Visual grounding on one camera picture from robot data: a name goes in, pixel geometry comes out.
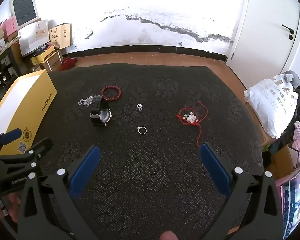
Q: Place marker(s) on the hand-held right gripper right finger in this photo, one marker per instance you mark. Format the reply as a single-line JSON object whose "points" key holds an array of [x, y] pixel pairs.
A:
{"points": [[215, 170]]}

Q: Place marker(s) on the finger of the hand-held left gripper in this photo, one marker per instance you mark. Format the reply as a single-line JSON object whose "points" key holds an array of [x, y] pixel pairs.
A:
{"points": [[11, 135], [40, 146]]}

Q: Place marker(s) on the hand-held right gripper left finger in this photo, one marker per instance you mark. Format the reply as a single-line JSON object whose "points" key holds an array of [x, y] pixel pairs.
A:
{"points": [[86, 167]]}

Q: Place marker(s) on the yellow cardboard box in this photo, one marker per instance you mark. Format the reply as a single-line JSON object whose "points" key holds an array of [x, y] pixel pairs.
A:
{"points": [[22, 100]]}

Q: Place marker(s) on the black wrist watch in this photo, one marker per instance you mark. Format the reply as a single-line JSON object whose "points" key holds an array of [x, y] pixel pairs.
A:
{"points": [[96, 110]]}

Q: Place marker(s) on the person's left hand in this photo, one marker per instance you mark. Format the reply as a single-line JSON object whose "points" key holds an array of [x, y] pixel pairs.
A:
{"points": [[13, 205]]}

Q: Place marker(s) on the person's right hand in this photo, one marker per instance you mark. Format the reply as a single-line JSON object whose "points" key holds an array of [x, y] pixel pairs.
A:
{"points": [[168, 236]]}

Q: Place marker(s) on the black speaker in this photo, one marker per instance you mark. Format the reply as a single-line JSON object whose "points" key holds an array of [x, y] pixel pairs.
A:
{"points": [[2, 76]]}

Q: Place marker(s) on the open cardboard box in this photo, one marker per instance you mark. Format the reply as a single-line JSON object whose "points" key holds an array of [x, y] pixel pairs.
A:
{"points": [[282, 162]]}

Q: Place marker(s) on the small silver earring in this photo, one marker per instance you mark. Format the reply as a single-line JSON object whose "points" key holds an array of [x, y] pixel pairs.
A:
{"points": [[139, 107]]}

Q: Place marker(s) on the brown cardboard carton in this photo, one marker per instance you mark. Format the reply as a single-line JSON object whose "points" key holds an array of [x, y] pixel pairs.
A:
{"points": [[55, 65]]}

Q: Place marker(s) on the blue white printed package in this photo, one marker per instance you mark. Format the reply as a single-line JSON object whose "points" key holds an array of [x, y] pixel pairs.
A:
{"points": [[295, 192]]}

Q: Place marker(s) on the yellow black carton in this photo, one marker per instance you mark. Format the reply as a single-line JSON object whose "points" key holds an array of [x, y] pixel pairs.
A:
{"points": [[43, 55]]}

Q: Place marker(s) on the red cloth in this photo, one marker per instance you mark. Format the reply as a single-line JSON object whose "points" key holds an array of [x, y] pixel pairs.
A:
{"points": [[68, 63]]}

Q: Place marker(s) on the white plastic bag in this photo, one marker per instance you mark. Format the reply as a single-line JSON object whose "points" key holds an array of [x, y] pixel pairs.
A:
{"points": [[270, 100]]}

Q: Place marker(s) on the white paper bag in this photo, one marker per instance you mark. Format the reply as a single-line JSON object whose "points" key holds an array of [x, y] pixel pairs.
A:
{"points": [[35, 37]]}

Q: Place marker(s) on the pink paper bag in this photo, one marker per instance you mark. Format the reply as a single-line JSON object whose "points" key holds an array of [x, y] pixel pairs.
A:
{"points": [[10, 28]]}

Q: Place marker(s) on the kraft paper bag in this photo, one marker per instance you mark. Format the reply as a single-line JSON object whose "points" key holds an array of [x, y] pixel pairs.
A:
{"points": [[62, 36]]}

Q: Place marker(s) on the white framed monitor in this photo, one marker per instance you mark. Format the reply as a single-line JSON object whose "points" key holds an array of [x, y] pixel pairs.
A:
{"points": [[23, 8]]}

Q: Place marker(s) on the white door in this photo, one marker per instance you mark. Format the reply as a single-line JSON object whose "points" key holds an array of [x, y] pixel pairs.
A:
{"points": [[265, 30]]}

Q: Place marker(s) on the black frame desk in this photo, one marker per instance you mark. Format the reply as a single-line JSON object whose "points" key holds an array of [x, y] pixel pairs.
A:
{"points": [[2, 54]]}

